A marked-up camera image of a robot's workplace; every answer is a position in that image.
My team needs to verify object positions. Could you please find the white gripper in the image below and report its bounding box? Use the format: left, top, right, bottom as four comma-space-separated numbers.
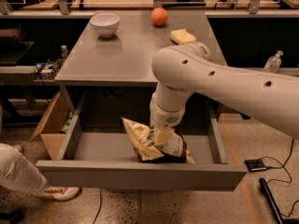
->
149, 94, 185, 146

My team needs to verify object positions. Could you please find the brown and yellow chip bag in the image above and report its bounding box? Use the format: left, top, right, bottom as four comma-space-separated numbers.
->
122, 118, 194, 163

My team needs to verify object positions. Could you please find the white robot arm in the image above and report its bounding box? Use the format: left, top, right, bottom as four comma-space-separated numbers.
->
149, 42, 299, 139

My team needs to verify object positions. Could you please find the grey open drawer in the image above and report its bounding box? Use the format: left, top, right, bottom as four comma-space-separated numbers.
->
36, 109, 248, 192

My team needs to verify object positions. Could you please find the small black floor device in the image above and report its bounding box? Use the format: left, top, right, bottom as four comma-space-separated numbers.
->
245, 159, 266, 173

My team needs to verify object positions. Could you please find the yellow sponge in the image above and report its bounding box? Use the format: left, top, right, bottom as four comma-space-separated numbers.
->
170, 29, 196, 45

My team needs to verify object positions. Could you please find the cardboard box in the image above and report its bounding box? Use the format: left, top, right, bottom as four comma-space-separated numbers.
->
30, 91, 69, 160

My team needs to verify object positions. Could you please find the black stand leg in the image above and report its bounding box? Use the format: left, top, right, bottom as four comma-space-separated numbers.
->
259, 178, 299, 224

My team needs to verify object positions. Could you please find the white and red sneaker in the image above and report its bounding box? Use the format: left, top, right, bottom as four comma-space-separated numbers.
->
36, 187, 80, 202

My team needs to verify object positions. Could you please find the orange fruit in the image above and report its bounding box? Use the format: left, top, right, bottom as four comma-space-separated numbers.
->
150, 7, 167, 26

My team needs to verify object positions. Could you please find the white ceramic bowl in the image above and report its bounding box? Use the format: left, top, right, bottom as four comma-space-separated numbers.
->
90, 13, 120, 37

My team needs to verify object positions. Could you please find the small bottle on shelf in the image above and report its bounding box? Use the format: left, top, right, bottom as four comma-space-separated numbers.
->
61, 45, 68, 60

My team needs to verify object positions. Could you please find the clear plastic bottle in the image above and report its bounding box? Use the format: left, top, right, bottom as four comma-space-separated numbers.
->
264, 50, 283, 73

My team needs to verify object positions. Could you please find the person leg in white trousers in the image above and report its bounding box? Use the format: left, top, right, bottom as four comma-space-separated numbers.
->
0, 144, 49, 194

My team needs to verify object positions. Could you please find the black cable under drawer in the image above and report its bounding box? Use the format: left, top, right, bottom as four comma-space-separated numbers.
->
92, 189, 103, 224

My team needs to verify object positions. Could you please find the black floor cable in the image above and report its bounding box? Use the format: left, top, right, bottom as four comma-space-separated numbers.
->
260, 137, 299, 218

